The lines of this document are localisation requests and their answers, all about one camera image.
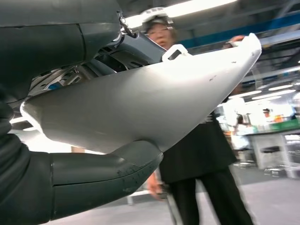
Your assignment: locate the person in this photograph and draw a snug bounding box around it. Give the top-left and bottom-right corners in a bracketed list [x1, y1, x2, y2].
[262, 108, 272, 123]
[140, 7, 256, 225]

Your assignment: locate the white table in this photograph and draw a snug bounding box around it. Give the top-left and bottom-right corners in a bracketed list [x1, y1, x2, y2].
[248, 128, 300, 180]

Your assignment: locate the black round stool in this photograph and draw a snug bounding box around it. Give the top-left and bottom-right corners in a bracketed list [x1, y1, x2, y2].
[259, 145, 282, 178]

